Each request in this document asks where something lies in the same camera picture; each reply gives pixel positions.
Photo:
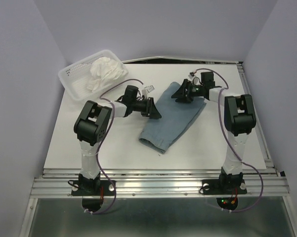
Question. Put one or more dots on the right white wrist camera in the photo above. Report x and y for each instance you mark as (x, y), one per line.
(193, 78)

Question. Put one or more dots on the white plastic basket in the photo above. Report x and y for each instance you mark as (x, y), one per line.
(75, 77)

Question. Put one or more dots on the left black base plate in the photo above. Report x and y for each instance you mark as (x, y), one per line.
(93, 193)

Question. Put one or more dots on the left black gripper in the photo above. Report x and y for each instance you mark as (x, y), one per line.
(150, 108)

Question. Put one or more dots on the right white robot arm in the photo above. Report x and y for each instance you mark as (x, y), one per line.
(237, 120)

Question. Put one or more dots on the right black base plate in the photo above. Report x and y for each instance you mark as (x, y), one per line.
(227, 193)

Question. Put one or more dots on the light blue denim skirt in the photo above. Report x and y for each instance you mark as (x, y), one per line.
(176, 119)

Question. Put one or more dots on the white skirt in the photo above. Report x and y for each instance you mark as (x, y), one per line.
(105, 72)

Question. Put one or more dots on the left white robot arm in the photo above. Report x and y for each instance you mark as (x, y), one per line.
(92, 125)

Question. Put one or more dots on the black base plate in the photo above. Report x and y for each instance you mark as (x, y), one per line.
(93, 193)
(227, 193)

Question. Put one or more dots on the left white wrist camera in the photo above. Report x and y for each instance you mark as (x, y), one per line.
(146, 90)

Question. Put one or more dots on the aluminium frame rail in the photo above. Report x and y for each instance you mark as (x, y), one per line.
(157, 195)

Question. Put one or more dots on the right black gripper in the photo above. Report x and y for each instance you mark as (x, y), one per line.
(181, 93)

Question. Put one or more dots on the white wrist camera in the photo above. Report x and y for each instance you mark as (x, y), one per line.
(146, 90)
(193, 78)

